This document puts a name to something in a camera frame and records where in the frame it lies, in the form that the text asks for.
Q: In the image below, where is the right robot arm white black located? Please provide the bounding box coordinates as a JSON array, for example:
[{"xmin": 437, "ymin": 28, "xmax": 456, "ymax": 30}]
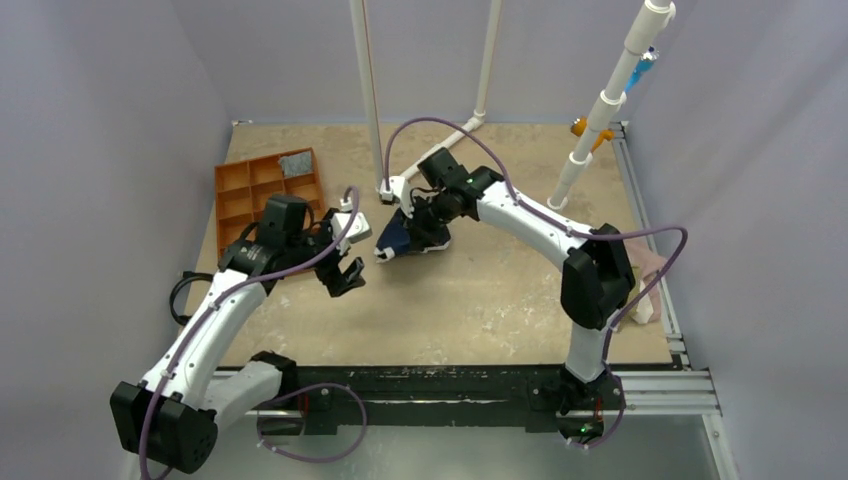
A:
[{"xmin": 411, "ymin": 149, "xmax": 635, "ymax": 407}]

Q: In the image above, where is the white PVC pipe frame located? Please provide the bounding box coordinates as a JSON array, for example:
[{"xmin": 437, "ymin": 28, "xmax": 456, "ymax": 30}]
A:
[{"xmin": 348, "ymin": 1, "xmax": 503, "ymax": 196}]

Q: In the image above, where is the navy blue underwear white trim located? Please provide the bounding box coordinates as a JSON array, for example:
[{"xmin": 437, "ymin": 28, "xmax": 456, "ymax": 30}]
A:
[{"xmin": 374, "ymin": 209, "xmax": 452, "ymax": 263}]

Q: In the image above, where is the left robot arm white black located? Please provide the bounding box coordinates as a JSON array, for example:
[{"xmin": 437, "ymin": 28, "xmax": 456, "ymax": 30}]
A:
[{"xmin": 109, "ymin": 186, "xmax": 370, "ymax": 479}]

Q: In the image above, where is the orange clamp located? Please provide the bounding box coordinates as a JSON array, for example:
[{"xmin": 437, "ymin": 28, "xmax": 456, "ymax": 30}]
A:
[{"xmin": 571, "ymin": 117, "xmax": 616, "ymax": 152}]

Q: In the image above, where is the white PVC angled pole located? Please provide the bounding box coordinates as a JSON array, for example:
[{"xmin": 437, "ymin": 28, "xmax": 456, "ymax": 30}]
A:
[{"xmin": 547, "ymin": 0, "xmax": 676, "ymax": 210}]

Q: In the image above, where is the black coiled cable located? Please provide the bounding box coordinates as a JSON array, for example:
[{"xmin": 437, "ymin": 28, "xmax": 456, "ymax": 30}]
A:
[{"xmin": 168, "ymin": 270, "xmax": 215, "ymax": 327}]

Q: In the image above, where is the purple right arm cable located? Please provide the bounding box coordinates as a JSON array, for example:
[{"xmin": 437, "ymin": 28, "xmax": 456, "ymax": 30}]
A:
[{"xmin": 383, "ymin": 117, "xmax": 689, "ymax": 366}]

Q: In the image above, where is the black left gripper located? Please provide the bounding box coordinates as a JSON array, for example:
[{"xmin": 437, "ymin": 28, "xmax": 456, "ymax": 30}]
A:
[{"xmin": 285, "ymin": 209, "xmax": 364, "ymax": 294}]

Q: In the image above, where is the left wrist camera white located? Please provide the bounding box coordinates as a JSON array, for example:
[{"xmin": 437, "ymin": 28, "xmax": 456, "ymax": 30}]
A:
[{"xmin": 330, "ymin": 199, "xmax": 373, "ymax": 255}]

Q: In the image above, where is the pink cloth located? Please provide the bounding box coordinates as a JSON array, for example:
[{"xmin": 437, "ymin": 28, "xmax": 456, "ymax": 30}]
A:
[{"xmin": 624, "ymin": 238, "xmax": 666, "ymax": 325}]

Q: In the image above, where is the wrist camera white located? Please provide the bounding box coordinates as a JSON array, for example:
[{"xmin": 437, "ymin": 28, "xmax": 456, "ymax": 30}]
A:
[
  {"xmin": 330, "ymin": 199, "xmax": 373, "ymax": 255},
  {"xmin": 378, "ymin": 176, "xmax": 414, "ymax": 218}
]

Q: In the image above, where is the aluminium extrusion frame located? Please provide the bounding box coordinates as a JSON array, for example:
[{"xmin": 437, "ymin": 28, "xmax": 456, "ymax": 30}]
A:
[{"xmin": 213, "ymin": 163, "xmax": 720, "ymax": 450}]

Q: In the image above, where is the orange compartment tray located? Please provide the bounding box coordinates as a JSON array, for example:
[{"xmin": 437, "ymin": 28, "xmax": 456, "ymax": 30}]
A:
[{"xmin": 214, "ymin": 147, "xmax": 327, "ymax": 255}]

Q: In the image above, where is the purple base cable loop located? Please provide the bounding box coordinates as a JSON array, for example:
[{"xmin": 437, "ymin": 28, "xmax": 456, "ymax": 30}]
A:
[{"xmin": 256, "ymin": 382, "xmax": 368, "ymax": 464}]

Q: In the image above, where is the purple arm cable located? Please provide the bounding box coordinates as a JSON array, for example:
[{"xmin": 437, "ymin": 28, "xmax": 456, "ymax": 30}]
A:
[
  {"xmin": 137, "ymin": 186, "xmax": 362, "ymax": 480},
  {"xmin": 383, "ymin": 117, "xmax": 689, "ymax": 366}
]

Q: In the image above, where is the grey folded cloth in tray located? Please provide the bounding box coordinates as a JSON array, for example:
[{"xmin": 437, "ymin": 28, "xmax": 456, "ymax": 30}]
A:
[{"xmin": 278, "ymin": 149, "xmax": 314, "ymax": 178}]

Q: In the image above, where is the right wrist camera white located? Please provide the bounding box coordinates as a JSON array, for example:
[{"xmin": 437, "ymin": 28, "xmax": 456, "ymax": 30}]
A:
[{"xmin": 378, "ymin": 176, "xmax": 414, "ymax": 218}]

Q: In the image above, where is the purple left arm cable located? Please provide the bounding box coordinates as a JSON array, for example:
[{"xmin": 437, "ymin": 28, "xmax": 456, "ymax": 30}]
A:
[{"xmin": 137, "ymin": 186, "xmax": 362, "ymax": 480}]

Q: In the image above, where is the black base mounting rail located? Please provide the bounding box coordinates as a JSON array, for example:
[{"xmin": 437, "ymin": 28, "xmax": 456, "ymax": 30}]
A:
[{"xmin": 258, "ymin": 362, "xmax": 627, "ymax": 439}]

